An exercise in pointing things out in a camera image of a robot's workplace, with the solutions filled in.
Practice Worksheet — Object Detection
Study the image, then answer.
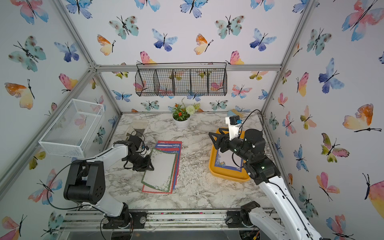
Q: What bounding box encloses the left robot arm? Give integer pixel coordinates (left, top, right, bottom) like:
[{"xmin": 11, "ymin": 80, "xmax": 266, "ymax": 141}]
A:
[{"xmin": 64, "ymin": 141, "xmax": 155, "ymax": 229}]

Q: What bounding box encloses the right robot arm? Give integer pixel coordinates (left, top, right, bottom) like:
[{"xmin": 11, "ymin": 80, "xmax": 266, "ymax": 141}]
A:
[{"xmin": 209, "ymin": 128, "xmax": 322, "ymax": 240}]

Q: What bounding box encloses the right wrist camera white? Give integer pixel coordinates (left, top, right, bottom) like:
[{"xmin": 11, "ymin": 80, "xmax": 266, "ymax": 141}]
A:
[{"xmin": 225, "ymin": 115, "xmax": 243, "ymax": 141}]

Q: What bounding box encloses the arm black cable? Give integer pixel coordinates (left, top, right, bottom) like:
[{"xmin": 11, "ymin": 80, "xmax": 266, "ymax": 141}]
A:
[
  {"xmin": 230, "ymin": 108, "xmax": 313, "ymax": 240},
  {"xmin": 46, "ymin": 128, "xmax": 151, "ymax": 211}
]

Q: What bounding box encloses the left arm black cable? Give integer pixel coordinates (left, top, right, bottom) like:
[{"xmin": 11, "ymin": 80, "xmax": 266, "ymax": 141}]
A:
[{"xmin": 46, "ymin": 128, "xmax": 151, "ymax": 211}]

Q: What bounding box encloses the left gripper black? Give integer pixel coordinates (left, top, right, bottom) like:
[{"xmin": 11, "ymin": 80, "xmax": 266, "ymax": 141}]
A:
[{"xmin": 126, "ymin": 153, "xmax": 155, "ymax": 171}]

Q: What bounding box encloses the yellow storage tray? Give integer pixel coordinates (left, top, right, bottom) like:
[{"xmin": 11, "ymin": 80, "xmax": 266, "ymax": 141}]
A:
[{"xmin": 209, "ymin": 145, "xmax": 251, "ymax": 183}]

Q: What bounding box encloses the white mesh wall basket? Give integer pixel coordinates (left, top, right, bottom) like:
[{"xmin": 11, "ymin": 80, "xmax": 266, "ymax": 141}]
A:
[{"xmin": 39, "ymin": 99, "xmax": 105, "ymax": 159}]

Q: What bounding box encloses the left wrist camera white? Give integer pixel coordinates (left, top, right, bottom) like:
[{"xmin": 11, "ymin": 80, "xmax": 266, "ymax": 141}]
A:
[{"xmin": 140, "ymin": 146, "xmax": 151, "ymax": 157}]

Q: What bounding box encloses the beige work glove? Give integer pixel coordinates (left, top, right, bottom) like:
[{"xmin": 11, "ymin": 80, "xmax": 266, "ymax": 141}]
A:
[{"xmin": 125, "ymin": 120, "xmax": 149, "ymax": 136}]

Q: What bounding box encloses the black wire wall basket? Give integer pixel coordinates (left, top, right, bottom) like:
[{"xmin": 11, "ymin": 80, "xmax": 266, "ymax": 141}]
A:
[{"xmin": 134, "ymin": 62, "xmax": 228, "ymax": 97}]

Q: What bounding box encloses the potted flower plant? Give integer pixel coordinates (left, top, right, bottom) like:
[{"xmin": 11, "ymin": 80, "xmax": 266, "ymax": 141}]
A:
[{"xmin": 169, "ymin": 100, "xmax": 201, "ymax": 130}]

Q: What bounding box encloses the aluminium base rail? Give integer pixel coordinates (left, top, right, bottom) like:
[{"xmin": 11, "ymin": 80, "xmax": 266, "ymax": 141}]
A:
[{"xmin": 59, "ymin": 209, "xmax": 313, "ymax": 232}]

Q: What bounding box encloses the blue stationery paper stack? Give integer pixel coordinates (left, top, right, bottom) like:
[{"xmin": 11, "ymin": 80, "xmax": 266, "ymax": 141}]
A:
[{"xmin": 214, "ymin": 151, "xmax": 244, "ymax": 172}]

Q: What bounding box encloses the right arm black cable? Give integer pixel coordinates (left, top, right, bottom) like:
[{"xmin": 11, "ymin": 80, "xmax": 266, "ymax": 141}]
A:
[{"xmin": 230, "ymin": 108, "xmax": 313, "ymax": 240}]

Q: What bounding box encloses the blue dustpan brush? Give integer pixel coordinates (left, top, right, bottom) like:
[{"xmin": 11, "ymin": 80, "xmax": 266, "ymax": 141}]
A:
[{"xmin": 227, "ymin": 109, "xmax": 245, "ymax": 119}]

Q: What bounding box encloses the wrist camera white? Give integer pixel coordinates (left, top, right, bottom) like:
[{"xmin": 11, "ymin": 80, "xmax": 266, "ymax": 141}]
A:
[
  {"xmin": 140, "ymin": 146, "xmax": 151, "ymax": 157},
  {"xmin": 225, "ymin": 115, "xmax": 243, "ymax": 141}
]

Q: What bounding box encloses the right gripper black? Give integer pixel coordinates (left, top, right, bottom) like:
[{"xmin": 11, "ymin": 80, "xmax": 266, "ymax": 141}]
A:
[{"xmin": 210, "ymin": 128, "xmax": 255, "ymax": 167}]

